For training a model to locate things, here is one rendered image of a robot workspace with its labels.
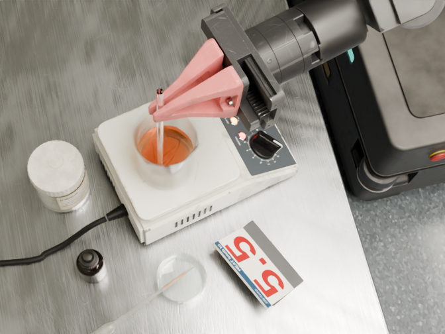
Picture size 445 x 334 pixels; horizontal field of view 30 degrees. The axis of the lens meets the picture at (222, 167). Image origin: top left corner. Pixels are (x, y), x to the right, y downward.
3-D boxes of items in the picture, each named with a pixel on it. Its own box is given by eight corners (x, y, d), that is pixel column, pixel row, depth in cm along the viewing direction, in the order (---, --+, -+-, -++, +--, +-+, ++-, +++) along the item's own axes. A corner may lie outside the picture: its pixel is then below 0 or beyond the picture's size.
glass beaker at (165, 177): (133, 192, 87) (130, 165, 79) (136, 135, 89) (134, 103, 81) (200, 195, 87) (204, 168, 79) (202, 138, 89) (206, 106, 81)
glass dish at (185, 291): (193, 314, 91) (194, 310, 89) (148, 293, 92) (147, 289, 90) (213, 269, 93) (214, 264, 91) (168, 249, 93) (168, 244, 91)
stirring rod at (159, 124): (161, 167, 86) (161, 85, 67) (164, 171, 86) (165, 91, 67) (156, 169, 86) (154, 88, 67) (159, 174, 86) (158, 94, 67)
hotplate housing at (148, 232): (246, 84, 101) (253, 54, 93) (298, 176, 97) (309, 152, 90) (77, 159, 96) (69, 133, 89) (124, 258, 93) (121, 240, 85)
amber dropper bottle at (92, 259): (108, 281, 92) (104, 267, 85) (81, 285, 91) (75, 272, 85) (104, 254, 93) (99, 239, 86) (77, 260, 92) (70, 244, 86)
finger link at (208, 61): (177, 144, 66) (277, 93, 68) (135, 72, 68) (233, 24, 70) (176, 171, 73) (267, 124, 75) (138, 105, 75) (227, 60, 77)
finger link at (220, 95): (165, 124, 67) (265, 73, 69) (124, 54, 69) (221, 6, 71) (165, 153, 73) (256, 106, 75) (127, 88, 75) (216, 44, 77)
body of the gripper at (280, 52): (267, 105, 68) (342, 66, 70) (205, 8, 71) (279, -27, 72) (258, 134, 74) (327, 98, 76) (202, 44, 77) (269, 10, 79)
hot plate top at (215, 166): (193, 85, 92) (194, 81, 91) (244, 177, 88) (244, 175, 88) (93, 128, 89) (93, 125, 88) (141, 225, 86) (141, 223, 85)
